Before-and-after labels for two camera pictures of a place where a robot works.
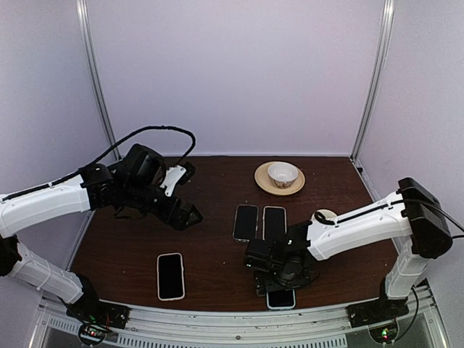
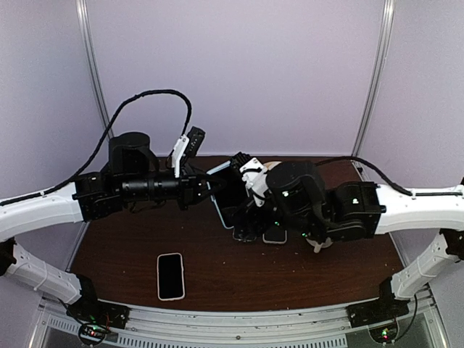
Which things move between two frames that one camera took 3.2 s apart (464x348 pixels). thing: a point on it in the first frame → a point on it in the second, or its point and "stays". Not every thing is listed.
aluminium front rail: [407, 322] stays
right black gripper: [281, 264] → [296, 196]
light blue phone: [282, 299] → [223, 186]
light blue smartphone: [281, 299] → [225, 193]
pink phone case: [170, 280] stays
